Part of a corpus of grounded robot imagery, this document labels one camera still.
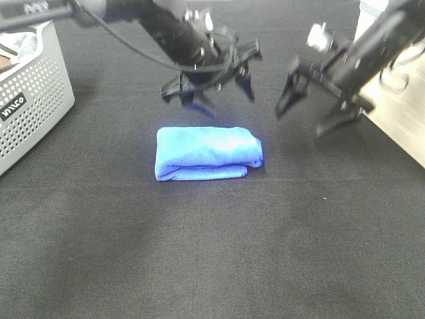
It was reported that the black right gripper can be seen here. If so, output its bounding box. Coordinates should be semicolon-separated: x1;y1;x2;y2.
275;33;396;138

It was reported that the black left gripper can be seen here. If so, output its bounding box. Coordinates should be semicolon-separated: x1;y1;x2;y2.
139;8;263;120

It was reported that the blue microfiber towel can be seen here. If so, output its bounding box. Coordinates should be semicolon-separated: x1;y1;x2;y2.
154;126;264;181

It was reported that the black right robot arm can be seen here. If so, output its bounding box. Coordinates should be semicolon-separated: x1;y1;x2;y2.
275;1;424;136

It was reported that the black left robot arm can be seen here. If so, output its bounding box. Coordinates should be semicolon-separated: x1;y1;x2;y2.
1;1;262;116

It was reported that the white plastic storage bin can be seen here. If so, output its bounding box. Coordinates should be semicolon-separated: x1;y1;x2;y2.
354;1;424;165

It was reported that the grey perforated laundry basket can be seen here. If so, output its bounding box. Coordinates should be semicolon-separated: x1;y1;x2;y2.
1;22;75;173

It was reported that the grey towel in basket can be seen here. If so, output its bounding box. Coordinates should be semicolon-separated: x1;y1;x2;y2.
1;32;38;63

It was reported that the brown towel in basket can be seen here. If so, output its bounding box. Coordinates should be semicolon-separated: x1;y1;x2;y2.
0;55;13;73

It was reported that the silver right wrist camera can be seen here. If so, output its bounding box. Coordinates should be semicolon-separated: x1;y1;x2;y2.
306;23;333;53

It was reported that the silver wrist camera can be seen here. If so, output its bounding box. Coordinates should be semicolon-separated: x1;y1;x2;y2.
183;9;214;33
306;23;333;53

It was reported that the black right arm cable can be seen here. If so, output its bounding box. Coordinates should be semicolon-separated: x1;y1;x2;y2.
378;43;425;94

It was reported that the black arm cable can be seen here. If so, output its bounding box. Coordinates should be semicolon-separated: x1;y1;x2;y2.
66;0;240;82
378;43;425;94

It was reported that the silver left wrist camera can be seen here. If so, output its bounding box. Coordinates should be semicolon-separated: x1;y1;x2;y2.
183;9;214;33

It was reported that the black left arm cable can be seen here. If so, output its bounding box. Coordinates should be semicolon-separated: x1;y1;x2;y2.
66;0;240;82

